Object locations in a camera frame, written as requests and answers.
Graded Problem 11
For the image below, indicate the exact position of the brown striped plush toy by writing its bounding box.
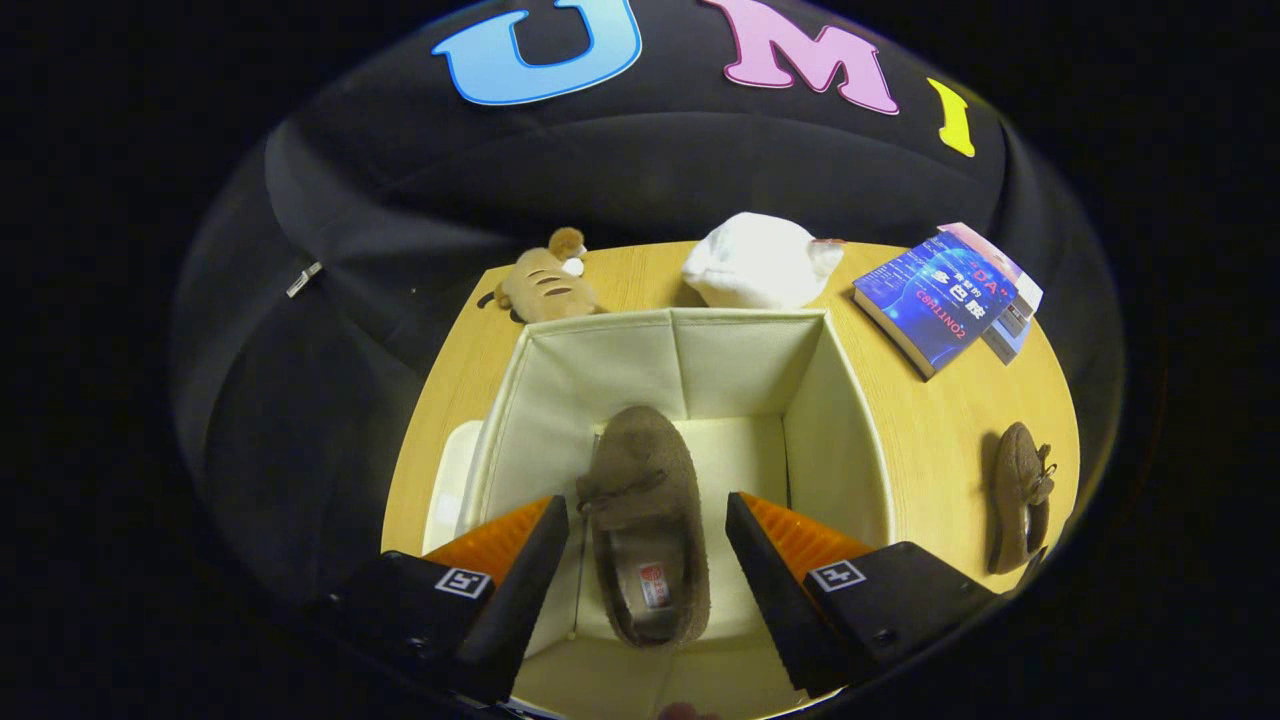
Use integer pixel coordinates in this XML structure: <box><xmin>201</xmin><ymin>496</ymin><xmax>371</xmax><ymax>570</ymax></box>
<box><xmin>476</xmin><ymin>227</ymin><xmax>609</xmax><ymax>325</ymax></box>

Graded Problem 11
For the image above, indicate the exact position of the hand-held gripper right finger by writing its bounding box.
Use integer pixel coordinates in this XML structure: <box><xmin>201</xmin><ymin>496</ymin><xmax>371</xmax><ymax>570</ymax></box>
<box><xmin>725</xmin><ymin>491</ymin><xmax>1001</xmax><ymax>699</ymax></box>

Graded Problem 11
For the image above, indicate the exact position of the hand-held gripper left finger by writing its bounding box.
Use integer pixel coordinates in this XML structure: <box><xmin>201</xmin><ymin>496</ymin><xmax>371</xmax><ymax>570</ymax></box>
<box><xmin>325</xmin><ymin>493</ymin><xmax>571</xmax><ymax>706</ymax></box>

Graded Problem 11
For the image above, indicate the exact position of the white plastic bag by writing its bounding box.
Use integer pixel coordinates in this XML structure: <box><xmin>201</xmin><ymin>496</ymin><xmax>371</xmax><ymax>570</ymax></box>
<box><xmin>682</xmin><ymin>212</ymin><xmax>847</xmax><ymax>311</ymax></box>

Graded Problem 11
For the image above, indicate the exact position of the cream fabric storage box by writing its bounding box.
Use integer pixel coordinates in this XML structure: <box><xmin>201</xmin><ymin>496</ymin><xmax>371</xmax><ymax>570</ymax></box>
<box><xmin>422</xmin><ymin>307</ymin><xmax>896</xmax><ymax>720</ymax></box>

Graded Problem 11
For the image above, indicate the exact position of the pink book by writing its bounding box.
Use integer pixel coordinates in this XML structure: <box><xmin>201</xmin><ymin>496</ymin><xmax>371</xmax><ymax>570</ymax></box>
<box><xmin>937</xmin><ymin>222</ymin><xmax>1044</xmax><ymax>321</ymax></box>

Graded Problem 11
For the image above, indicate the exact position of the brown slipper shoe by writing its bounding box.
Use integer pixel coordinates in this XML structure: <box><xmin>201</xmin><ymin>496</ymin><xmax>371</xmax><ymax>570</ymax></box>
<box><xmin>988</xmin><ymin>421</ymin><xmax>1058</xmax><ymax>576</ymax></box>
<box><xmin>575</xmin><ymin>404</ymin><xmax>713</xmax><ymax>651</ymax></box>

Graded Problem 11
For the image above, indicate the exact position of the grey book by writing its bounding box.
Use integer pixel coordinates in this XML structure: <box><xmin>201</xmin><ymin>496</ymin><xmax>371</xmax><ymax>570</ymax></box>
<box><xmin>980</xmin><ymin>300</ymin><xmax>1037</xmax><ymax>367</ymax></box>

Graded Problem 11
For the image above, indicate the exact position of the black backdrop cloth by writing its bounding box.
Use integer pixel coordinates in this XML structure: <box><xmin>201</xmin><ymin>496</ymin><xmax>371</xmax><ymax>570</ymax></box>
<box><xmin>170</xmin><ymin>0</ymin><xmax>1126</xmax><ymax>621</ymax></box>

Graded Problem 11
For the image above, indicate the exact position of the blue book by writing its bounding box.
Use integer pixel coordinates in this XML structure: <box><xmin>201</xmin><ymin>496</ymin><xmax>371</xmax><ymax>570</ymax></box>
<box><xmin>852</xmin><ymin>232</ymin><xmax>1020</xmax><ymax>382</ymax></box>

